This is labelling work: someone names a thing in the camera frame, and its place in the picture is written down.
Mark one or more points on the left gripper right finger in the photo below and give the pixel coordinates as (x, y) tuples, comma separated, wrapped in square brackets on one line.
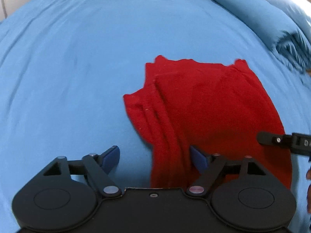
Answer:
[(243, 194)]

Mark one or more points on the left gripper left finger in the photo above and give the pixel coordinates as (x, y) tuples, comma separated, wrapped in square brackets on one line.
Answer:
[(65, 193)]

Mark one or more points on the red garment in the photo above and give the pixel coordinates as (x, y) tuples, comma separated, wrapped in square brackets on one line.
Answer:
[(216, 108)]

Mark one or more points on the right hand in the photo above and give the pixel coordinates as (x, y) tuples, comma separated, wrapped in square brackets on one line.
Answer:
[(308, 197)]

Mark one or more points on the blue folded duvet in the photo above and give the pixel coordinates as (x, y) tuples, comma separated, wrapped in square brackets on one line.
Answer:
[(277, 31)]

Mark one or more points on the blue bed sheet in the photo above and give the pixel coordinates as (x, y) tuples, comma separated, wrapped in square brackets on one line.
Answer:
[(66, 64)]

